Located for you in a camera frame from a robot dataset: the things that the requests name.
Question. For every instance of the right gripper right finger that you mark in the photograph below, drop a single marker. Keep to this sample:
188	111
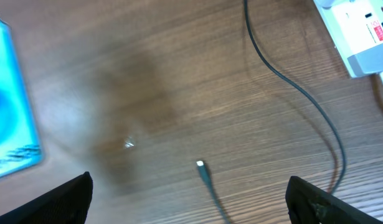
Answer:
308	204

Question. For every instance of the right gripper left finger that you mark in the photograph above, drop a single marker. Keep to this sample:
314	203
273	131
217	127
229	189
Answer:
66	204

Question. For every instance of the teal screen smartphone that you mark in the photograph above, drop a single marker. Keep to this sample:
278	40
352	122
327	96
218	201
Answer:
19	142

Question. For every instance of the white power strip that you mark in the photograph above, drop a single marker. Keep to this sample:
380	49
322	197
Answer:
356	28

